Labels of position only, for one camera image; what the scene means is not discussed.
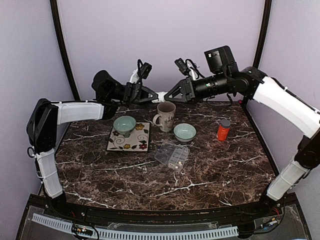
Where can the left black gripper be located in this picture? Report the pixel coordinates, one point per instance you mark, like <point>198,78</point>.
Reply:
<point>136,92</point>

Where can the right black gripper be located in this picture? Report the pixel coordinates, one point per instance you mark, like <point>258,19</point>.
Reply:
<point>187,92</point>

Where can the small white pill bottle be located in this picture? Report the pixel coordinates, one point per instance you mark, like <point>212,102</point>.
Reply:
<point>160,97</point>

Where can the orange bottle grey cap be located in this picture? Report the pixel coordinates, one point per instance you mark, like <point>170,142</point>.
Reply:
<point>223,130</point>

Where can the clear plastic pill organizer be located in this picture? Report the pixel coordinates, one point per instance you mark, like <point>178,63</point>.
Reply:
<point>171,153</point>

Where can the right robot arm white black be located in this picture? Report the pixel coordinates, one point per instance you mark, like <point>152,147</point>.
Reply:
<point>258,86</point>

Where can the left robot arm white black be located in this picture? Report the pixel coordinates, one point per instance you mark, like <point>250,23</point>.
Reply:
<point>48,115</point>

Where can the cream ceramic mug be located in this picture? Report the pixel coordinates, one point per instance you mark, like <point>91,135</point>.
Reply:
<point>164,119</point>

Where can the celadon bowl on tray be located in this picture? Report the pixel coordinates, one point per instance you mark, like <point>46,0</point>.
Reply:
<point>124,125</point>

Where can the celadon bowl on table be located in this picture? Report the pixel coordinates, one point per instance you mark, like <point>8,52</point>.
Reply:
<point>184,132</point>

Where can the square floral ceramic tray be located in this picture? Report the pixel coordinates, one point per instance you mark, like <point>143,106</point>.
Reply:
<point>136,141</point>

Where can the small circuit board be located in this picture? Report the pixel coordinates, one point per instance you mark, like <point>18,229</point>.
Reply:
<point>78,229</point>

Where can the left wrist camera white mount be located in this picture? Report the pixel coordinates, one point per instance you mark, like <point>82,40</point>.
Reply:
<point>141,72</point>

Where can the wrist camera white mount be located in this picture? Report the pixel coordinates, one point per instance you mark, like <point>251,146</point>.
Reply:
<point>188,68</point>
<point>141,72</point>

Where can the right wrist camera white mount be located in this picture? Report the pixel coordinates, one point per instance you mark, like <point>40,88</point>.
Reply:
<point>188,68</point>

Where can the right black frame post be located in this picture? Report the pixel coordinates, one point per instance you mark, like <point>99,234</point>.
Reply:
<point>262,33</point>

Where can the black frame post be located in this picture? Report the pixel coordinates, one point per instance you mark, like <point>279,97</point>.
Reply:
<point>62,49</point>
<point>262,33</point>

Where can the black front table rail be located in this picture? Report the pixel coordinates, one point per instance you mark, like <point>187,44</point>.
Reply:
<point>102,216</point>

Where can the left black frame post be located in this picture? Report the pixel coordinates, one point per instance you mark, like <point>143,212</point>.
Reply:
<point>62,49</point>

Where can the white slotted cable duct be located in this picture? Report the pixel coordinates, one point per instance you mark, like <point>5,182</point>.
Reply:
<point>121,231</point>

